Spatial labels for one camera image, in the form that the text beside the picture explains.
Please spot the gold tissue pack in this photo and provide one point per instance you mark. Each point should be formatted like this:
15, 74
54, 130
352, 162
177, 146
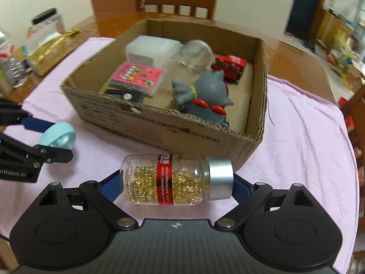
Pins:
48, 54

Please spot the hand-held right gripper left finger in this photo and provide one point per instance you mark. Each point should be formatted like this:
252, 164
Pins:
109, 188

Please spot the grey cat figurine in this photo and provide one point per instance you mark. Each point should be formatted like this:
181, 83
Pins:
208, 91

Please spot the red toy car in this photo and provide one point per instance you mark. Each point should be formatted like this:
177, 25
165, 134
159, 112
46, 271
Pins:
231, 62

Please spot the black digital timer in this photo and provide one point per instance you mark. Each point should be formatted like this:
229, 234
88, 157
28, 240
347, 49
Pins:
125, 95

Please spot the clear water bottle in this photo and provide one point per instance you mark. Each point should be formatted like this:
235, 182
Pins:
11, 62

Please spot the wooden cabinet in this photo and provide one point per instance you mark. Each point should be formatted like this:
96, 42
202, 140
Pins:
333, 28

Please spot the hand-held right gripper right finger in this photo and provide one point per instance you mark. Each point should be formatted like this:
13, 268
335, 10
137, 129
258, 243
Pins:
242, 188

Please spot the capsule bottle with silver cap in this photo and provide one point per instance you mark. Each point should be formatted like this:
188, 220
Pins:
176, 182

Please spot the clear plastic jar black lid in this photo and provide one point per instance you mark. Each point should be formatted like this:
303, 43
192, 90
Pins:
45, 25

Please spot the brown cardboard box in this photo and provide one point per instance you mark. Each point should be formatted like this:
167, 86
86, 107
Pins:
171, 131

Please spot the white plastic container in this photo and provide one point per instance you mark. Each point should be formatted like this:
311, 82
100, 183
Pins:
151, 48

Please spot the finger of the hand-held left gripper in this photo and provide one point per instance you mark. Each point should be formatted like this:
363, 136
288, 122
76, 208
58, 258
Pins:
37, 124
57, 155

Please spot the pink tablecloth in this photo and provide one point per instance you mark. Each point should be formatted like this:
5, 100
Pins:
299, 148

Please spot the teal egg-shaped case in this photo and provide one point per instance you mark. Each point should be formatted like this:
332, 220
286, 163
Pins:
60, 137

